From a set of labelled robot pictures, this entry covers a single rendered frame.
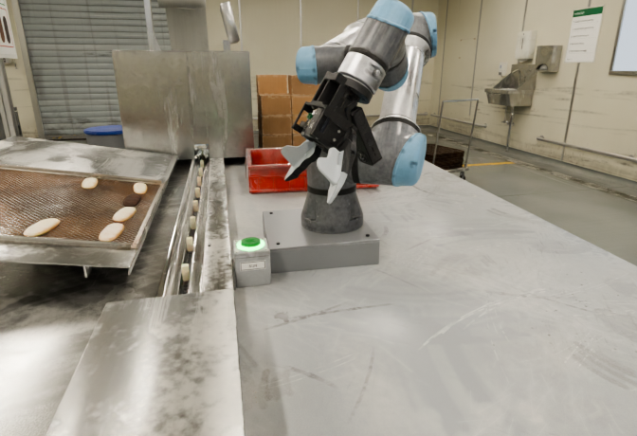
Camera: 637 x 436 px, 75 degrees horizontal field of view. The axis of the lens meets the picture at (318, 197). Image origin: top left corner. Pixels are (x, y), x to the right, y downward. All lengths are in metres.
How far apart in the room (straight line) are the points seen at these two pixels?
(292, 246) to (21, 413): 0.51
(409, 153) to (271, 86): 4.97
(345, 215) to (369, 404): 0.46
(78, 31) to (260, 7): 3.06
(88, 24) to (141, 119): 6.55
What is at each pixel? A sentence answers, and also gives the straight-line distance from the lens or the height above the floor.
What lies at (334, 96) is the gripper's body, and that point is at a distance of 0.70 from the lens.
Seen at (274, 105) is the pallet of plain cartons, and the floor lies 0.76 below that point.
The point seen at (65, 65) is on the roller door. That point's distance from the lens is 8.45.
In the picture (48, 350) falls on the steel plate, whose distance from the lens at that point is 0.81.
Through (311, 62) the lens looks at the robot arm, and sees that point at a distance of 0.86.
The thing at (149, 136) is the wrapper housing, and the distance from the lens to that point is 1.87.
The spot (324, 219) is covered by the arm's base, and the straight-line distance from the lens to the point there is 0.94.
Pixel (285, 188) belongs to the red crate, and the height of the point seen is 0.84.
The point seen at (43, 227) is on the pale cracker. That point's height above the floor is 0.93.
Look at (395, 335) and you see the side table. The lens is 0.73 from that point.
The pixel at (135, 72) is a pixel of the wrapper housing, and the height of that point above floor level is 1.22.
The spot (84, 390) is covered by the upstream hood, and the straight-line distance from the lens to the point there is 0.53.
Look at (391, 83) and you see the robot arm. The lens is 0.85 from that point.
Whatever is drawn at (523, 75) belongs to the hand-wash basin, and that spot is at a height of 1.12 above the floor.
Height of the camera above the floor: 1.24
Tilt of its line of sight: 17 degrees down
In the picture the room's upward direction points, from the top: straight up
